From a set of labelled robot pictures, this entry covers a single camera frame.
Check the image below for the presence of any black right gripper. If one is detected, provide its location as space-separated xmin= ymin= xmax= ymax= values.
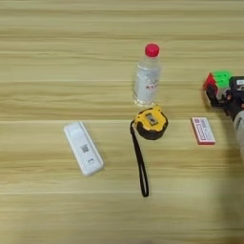
xmin=207 ymin=89 xmax=244 ymax=121

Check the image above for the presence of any colourful Rubik's cube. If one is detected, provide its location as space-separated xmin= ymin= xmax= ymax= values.
xmin=202 ymin=70 xmax=234 ymax=108

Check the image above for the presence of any red white small card box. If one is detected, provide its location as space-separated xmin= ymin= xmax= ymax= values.
xmin=190 ymin=116 xmax=217 ymax=146

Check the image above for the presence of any yellow black tape measure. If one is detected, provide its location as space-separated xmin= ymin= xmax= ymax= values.
xmin=129 ymin=106 xmax=170 ymax=198

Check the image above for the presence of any white rectangular device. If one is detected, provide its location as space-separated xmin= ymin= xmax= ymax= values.
xmin=63 ymin=121 xmax=106 ymax=177

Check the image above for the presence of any clear bottle red cap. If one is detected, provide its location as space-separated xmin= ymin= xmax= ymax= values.
xmin=132 ymin=43 xmax=162 ymax=108

